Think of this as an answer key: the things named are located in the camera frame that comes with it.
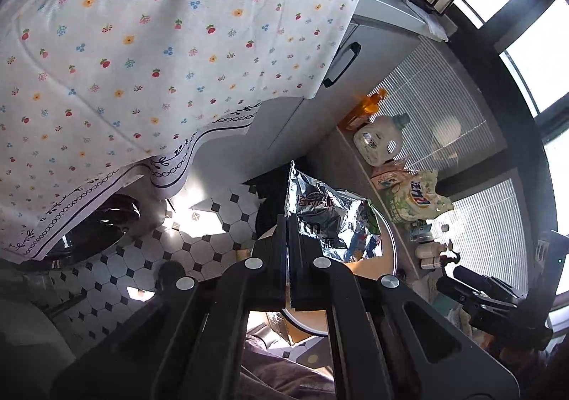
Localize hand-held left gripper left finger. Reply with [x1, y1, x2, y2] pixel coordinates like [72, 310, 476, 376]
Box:
[50, 214, 293, 400]

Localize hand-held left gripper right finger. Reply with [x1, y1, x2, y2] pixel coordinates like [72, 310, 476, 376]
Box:
[290, 221, 519, 400]

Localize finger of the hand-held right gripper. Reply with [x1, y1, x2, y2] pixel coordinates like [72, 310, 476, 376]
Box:
[453, 265, 520, 299]
[436, 276, 490, 309]

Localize silver foil snack bag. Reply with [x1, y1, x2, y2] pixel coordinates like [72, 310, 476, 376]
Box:
[284, 160, 384, 263]

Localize round trash bin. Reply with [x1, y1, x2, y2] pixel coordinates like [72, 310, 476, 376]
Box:
[255, 186, 398, 338]

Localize small white pump bottle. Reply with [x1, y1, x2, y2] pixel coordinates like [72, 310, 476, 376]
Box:
[415, 240, 461, 272]

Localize ribbed white panel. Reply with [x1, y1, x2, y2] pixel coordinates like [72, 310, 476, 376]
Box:
[438, 180, 541, 289]
[356, 44, 496, 169]

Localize green and white detergent pouch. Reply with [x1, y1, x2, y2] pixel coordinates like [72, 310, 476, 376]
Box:
[387, 169, 454, 223]

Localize person's dark trouser leg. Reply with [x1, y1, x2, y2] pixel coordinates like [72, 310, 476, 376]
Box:
[240, 333, 339, 400]

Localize pink and white refill pouch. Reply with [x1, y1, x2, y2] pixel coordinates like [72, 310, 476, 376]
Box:
[370, 160, 416, 191]

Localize white washing machine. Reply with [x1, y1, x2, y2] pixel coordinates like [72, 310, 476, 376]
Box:
[40, 0, 458, 267]

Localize white detergent bottle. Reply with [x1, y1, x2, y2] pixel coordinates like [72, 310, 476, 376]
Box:
[353, 112, 410, 166]

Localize orange bottle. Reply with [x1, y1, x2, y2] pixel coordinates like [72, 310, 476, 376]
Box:
[338, 88, 388, 130]

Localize floral white tablecloth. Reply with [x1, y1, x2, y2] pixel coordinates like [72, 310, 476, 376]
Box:
[0, 0, 362, 260]

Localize black appliance handle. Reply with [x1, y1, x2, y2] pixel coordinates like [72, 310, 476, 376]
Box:
[322, 42, 362, 88]

